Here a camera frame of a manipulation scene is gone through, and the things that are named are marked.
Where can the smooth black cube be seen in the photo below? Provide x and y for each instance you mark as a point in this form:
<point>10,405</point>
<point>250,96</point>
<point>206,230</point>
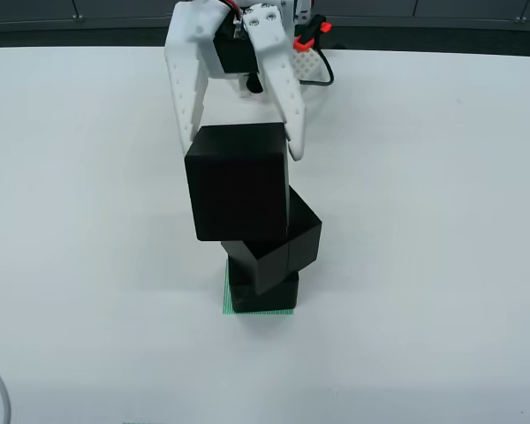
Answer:
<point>282,296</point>
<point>236,185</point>

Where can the black cube with ridged lines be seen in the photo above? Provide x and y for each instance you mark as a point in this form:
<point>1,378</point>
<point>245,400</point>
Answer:
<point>305,238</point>

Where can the white perforated base block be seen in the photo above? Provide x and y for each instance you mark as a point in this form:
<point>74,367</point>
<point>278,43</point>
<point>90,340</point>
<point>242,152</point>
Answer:
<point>311,62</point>

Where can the black orange clamp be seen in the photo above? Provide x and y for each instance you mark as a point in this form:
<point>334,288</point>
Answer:
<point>311,33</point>

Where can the green striped square marker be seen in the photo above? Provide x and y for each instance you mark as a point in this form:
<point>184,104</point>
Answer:
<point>224,300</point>

